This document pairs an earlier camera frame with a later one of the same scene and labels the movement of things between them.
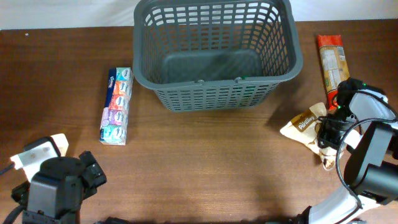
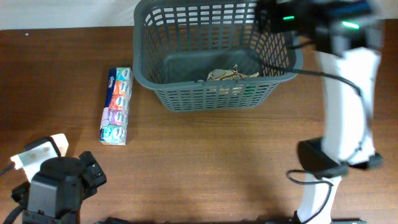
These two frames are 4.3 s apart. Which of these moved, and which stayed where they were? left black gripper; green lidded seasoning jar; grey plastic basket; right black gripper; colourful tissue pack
Moved: green lidded seasoning jar; right black gripper
Stayed: colourful tissue pack; grey plastic basket; left black gripper
